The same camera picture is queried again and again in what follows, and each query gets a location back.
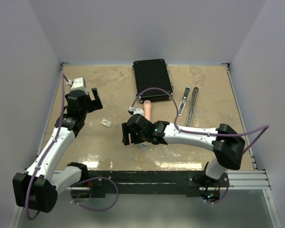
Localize staple strips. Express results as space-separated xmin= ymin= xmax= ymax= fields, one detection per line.
xmin=137 ymin=143 xmax=148 ymax=151

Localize small white card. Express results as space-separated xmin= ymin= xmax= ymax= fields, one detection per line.
xmin=101 ymin=119 xmax=112 ymax=128

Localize light blue stapler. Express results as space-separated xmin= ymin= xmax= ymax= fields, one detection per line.
xmin=178 ymin=86 xmax=190 ymax=116

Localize grey stapler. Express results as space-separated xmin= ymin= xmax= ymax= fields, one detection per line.
xmin=185 ymin=87 xmax=199 ymax=127

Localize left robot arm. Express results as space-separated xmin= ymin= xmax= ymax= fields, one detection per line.
xmin=12 ymin=88 xmax=103 ymax=213

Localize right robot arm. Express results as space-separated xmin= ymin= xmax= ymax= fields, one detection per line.
xmin=122 ymin=106 xmax=245 ymax=187

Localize pink toy microphone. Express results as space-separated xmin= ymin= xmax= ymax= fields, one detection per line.
xmin=143 ymin=100 xmax=152 ymax=121

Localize black hard case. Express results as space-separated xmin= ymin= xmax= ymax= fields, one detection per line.
xmin=133 ymin=58 xmax=173 ymax=103

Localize black base bar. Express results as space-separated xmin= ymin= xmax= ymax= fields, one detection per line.
xmin=68 ymin=171 xmax=229 ymax=198

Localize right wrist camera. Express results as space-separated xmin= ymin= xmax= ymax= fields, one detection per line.
xmin=128 ymin=106 xmax=144 ymax=116

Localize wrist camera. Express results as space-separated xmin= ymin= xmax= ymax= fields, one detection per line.
xmin=70 ymin=77 xmax=86 ymax=91
xmin=128 ymin=106 xmax=144 ymax=116

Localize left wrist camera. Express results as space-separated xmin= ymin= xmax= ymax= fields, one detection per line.
xmin=70 ymin=77 xmax=86 ymax=91

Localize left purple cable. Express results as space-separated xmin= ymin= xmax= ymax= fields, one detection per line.
xmin=25 ymin=73 xmax=73 ymax=220

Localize purple cable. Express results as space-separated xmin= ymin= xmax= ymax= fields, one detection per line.
xmin=132 ymin=87 xmax=269 ymax=205
xmin=25 ymin=73 xmax=73 ymax=220

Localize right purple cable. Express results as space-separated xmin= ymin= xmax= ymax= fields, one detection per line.
xmin=132 ymin=87 xmax=269 ymax=205

